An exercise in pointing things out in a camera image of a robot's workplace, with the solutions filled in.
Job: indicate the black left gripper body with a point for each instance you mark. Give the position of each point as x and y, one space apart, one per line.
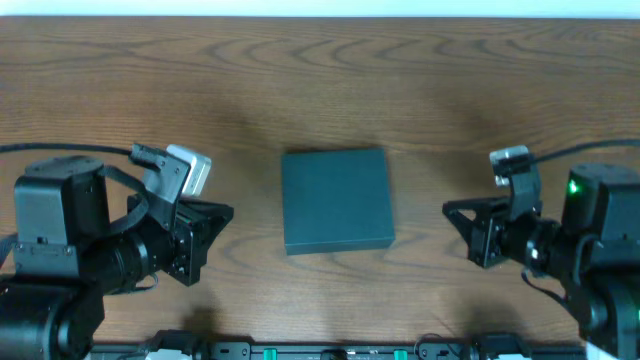
187 245

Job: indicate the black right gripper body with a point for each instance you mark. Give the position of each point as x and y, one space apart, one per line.
485 236

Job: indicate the dark green box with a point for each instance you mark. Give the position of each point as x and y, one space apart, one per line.
336 201

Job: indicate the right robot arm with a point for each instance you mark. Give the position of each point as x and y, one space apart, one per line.
592 251

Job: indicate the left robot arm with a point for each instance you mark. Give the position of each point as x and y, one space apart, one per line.
86 230

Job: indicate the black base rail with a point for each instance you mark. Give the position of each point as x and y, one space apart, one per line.
174 344

